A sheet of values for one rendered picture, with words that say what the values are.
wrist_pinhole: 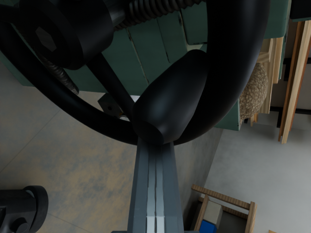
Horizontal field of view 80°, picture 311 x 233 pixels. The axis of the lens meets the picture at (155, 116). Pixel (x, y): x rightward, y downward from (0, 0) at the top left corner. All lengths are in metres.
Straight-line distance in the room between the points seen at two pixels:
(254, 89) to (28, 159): 0.99
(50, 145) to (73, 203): 0.41
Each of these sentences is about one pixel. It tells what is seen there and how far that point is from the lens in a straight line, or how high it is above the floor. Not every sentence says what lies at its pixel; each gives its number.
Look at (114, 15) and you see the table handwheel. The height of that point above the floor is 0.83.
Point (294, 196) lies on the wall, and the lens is 3.73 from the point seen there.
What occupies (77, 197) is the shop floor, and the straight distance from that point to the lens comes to 1.34.
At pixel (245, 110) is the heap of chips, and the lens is 0.40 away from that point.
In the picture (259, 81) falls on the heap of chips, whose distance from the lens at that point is 0.41.
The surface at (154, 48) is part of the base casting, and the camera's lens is 0.37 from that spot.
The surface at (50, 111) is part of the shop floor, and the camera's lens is 1.09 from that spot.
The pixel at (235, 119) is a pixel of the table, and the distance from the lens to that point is 0.40.
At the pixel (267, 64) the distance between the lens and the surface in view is 0.50.
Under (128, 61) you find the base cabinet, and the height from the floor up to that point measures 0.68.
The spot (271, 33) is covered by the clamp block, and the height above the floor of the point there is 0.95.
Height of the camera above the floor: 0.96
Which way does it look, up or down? 33 degrees down
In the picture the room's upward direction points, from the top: 99 degrees clockwise
